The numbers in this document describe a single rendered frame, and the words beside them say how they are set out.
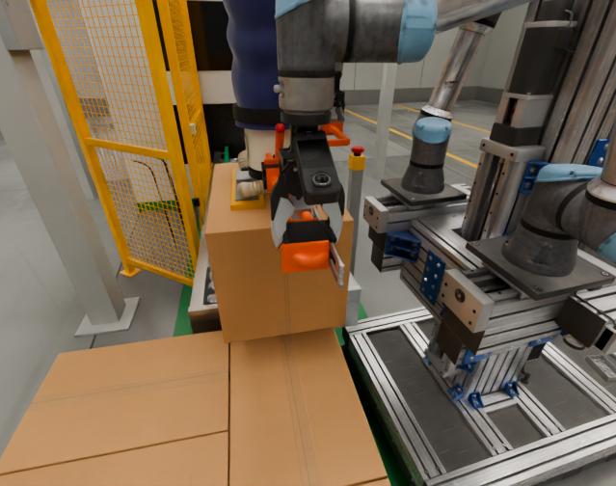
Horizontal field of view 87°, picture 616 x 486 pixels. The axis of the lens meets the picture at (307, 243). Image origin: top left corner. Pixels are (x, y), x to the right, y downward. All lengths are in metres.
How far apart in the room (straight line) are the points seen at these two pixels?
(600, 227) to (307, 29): 0.59
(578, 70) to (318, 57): 0.75
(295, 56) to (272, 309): 0.75
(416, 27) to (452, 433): 1.38
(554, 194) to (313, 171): 0.56
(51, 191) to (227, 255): 1.26
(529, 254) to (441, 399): 0.90
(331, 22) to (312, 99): 0.08
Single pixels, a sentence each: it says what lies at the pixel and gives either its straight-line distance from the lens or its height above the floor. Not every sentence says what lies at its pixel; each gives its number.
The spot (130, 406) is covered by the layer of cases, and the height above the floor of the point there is 0.54.
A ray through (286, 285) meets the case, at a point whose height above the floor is 0.87.
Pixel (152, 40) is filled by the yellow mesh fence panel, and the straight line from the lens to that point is 1.80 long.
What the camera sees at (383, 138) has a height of 0.52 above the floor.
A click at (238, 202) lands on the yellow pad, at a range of 0.98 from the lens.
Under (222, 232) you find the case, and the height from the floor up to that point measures 1.07.
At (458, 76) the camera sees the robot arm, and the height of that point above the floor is 1.40.
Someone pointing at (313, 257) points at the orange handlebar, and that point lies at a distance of 0.49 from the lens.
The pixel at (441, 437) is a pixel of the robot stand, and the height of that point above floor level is 0.21.
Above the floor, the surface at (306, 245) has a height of 1.22.
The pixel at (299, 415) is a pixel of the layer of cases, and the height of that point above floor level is 0.54.
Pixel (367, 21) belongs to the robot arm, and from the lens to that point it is 0.46.
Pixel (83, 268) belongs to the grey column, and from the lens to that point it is 2.19.
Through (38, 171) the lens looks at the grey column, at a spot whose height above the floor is 0.99.
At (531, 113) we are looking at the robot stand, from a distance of 1.06.
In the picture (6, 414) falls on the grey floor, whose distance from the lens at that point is 2.24.
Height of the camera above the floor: 1.48
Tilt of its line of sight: 31 degrees down
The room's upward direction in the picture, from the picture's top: straight up
